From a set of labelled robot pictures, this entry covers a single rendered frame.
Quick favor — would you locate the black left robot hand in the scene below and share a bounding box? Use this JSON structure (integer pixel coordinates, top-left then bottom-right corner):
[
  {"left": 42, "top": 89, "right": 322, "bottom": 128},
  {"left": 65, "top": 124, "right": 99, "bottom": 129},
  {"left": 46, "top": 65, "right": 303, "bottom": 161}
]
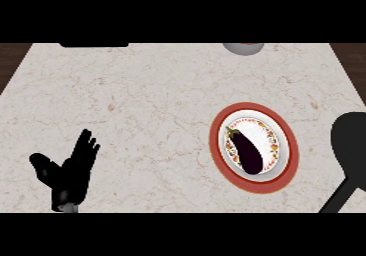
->
[{"left": 28, "top": 128, "right": 102, "bottom": 213}]

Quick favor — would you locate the white patterned plate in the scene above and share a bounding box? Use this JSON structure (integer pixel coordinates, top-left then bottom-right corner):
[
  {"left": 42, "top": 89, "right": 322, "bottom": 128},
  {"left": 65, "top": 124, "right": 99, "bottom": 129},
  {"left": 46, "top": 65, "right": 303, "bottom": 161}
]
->
[{"left": 217, "top": 109, "right": 293, "bottom": 183}]

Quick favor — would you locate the dark purple eggplant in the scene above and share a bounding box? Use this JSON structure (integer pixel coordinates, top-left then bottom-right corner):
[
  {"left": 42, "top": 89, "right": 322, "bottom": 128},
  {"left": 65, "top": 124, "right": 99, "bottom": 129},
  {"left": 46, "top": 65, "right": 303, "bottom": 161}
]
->
[{"left": 225, "top": 126, "right": 266, "bottom": 176}]

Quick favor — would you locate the black flat appliance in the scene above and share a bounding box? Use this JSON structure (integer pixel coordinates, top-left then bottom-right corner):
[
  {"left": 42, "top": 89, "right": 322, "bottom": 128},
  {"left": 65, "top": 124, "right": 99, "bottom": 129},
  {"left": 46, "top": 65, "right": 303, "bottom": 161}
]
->
[{"left": 59, "top": 42, "right": 130, "bottom": 49}]

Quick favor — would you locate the red round placemat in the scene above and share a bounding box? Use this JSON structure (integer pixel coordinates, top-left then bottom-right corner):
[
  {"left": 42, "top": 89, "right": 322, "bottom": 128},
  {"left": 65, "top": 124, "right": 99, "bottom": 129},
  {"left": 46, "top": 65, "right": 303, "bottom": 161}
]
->
[{"left": 209, "top": 101, "right": 302, "bottom": 195}]

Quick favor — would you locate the grey bowl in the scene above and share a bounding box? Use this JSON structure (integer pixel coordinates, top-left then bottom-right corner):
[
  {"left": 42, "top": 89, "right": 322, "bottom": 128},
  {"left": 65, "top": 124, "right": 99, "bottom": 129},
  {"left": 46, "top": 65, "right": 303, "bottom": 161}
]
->
[{"left": 222, "top": 42, "right": 266, "bottom": 57}]

